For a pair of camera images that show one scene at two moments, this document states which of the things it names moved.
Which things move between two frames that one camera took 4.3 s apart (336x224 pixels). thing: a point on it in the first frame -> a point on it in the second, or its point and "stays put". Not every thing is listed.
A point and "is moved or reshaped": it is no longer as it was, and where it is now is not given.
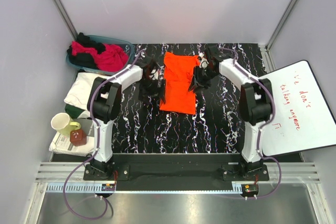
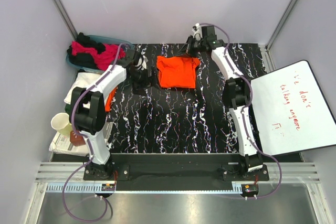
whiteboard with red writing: (304, 119) stays put
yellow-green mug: (61, 122) stays put
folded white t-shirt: (79, 93) stays put
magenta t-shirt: (113, 58) stays put
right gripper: (197, 80) -> (186, 50)
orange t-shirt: (178, 71) is moved or reshaped
